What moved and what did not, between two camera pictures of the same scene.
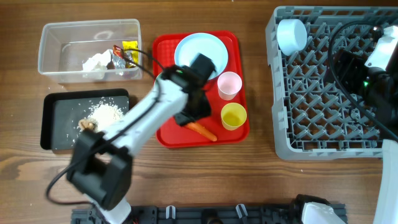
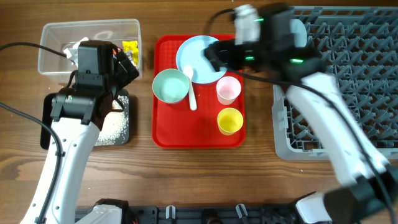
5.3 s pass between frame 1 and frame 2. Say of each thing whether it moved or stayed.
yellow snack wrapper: stayed
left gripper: moved
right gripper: moved
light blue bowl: stayed
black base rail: stayed
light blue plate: stayed
